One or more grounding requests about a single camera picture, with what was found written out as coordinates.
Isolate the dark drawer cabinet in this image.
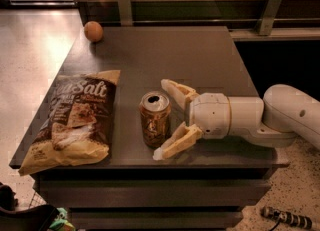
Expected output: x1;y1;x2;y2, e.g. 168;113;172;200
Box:
32;27;288;231

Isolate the green packaged item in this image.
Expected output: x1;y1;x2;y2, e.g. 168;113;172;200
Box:
49;208;76;231

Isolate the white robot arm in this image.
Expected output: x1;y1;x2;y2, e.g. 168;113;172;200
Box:
153;79;320;161

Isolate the sea salt chips bag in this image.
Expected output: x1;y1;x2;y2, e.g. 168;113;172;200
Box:
19;70;120;176

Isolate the orange fruit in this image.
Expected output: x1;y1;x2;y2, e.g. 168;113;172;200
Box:
84;21;103;42

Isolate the right metal bracket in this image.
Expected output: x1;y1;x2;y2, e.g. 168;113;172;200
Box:
255;0;282;36

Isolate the dark chair seat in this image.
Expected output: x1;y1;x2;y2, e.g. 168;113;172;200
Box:
0;205;59;231

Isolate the metal bracket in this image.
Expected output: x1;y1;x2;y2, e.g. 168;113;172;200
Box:
117;0;133;26
255;0;282;36

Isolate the orange soda can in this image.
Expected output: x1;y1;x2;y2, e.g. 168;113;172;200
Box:
139;91;171;148

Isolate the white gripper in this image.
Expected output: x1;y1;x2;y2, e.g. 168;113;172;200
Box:
153;79;231;161

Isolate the left metal bracket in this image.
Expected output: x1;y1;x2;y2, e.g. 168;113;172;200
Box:
117;0;133;26

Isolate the black striped cable connector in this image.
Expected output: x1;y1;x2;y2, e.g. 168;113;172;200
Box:
260;206;313;230

